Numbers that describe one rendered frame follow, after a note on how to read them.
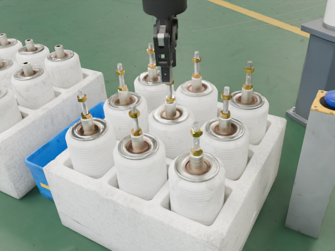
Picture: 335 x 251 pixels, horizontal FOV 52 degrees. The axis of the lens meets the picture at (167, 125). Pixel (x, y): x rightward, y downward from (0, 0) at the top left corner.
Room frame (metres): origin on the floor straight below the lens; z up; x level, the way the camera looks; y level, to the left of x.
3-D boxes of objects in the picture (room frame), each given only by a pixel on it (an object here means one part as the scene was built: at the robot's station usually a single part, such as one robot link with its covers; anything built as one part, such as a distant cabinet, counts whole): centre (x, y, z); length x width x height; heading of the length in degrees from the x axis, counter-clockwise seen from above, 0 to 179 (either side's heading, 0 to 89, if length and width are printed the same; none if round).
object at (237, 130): (0.53, -0.11, 0.25); 0.08 x 0.08 x 0.01
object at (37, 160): (0.73, 0.23, 0.06); 0.30 x 0.11 x 0.12; 148
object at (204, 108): (0.69, -0.07, 0.16); 0.10 x 0.10 x 0.18
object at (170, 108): (0.59, -0.01, 0.26); 0.02 x 0.02 x 0.03
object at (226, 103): (0.53, -0.11, 0.30); 0.01 x 0.01 x 0.08
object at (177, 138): (0.59, -0.01, 0.16); 0.10 x 0.10 x 0.18
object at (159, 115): (0.59, -0.01, 0.25); 0.08 x 0.08 x 0.01
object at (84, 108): (0.56, 0.15, 0.30); 0.01 x 0.01 x 0.08
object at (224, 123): (0.53, -0.11, 0.26); 0.02 x 0.02 x 0.03
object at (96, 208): (0.59, -0.01, 0.09); 0.39 x 0.39 x 0.18; 57
